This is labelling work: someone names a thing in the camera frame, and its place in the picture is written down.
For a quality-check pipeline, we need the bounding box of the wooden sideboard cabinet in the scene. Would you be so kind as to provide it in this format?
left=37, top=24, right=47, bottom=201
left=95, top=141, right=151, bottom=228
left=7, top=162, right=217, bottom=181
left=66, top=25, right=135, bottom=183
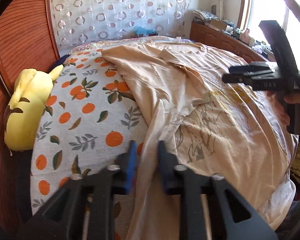
left=190, top=21, right=268, bottom=63

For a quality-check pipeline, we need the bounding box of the blue plastic toy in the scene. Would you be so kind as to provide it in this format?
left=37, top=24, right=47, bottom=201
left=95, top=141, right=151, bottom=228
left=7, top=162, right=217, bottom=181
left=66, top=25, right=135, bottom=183
left=135, top=26, right=158, bottom=38

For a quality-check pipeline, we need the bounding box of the yellow plush toy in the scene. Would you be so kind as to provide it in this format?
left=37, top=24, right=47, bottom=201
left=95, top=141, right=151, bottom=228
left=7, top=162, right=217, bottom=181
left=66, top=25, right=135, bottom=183
left=4, top=64, right=64, bottom=152

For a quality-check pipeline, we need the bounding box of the right hand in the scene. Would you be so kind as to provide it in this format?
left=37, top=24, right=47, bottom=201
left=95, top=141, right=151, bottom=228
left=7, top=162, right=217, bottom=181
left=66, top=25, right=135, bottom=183
left=267, top=90, right=300, bottom=126

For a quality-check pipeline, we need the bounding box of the floral quilt blanket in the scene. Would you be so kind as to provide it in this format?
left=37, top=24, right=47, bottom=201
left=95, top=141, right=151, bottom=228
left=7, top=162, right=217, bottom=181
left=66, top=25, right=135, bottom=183
left=68, top=36, right=192, bottom=55

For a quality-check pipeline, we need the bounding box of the beige printed t-shirt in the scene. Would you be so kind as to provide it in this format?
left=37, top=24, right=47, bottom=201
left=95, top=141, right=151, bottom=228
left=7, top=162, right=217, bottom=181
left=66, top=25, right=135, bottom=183
left=102, top=41, right=298, bottom=239

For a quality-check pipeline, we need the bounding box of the orange print bed sheet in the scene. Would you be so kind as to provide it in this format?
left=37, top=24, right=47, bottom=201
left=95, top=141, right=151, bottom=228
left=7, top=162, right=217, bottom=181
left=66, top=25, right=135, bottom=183
left=30, top=48, right=148, bottom=212

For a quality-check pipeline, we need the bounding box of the cardboard box on cabinet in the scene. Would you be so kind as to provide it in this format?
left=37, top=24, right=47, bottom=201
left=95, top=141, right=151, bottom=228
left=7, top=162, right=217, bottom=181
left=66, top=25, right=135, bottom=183
left=209, top=19, right=228, bottom=31

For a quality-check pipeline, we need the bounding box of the window with wooden frame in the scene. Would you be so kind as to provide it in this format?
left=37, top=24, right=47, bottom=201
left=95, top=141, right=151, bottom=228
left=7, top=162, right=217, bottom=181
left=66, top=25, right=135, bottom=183
left=238, top=0, right=300, bottom=43

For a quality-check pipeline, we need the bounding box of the white circle pattern curtain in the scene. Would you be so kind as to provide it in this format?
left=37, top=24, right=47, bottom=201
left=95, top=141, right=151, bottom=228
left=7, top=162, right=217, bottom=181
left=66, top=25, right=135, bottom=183
left=50, top=0, right=191, bottom=51

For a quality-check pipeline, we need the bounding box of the stack of folded cloths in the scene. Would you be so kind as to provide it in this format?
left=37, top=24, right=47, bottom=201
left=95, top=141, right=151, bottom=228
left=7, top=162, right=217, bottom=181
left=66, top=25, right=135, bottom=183
left=192, top=9, right=219, bottom=22

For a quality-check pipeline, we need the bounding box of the dark blue mattress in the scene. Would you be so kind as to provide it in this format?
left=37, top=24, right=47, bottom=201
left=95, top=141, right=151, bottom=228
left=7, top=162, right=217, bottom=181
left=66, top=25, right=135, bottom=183
left=47, top=54, right=70, bottom=73

